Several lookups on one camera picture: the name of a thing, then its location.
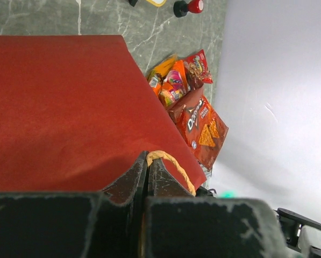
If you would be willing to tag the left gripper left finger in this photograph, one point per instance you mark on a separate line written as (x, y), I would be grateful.
(103, 223)

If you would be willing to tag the green white snack pack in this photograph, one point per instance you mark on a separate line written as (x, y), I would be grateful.
(228, 194)

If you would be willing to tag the small whiteboard with stand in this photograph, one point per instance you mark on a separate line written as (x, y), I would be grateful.
(157, 3)

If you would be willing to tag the pink yellow snack bag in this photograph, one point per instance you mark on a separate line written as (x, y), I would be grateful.
(175, 85)

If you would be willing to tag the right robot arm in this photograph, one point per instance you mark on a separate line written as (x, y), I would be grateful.
(302, 235)

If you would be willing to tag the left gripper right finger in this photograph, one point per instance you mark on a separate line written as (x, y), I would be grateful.
(187, 226)

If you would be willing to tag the red paper bag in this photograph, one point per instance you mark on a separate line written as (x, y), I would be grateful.
(76, 112)

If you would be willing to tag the red snack pack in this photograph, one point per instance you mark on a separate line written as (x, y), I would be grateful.
(197, 70)

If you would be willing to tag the red black stamp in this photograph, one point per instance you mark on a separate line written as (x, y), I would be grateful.
(182, 8)

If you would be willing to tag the orange snack pack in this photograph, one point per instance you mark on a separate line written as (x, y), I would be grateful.
(155, 82)

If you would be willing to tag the red doritos chips bag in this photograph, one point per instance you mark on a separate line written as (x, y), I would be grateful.
(200, 126)

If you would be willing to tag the orange kettle chips bag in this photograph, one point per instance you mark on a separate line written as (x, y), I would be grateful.
(162, 69)

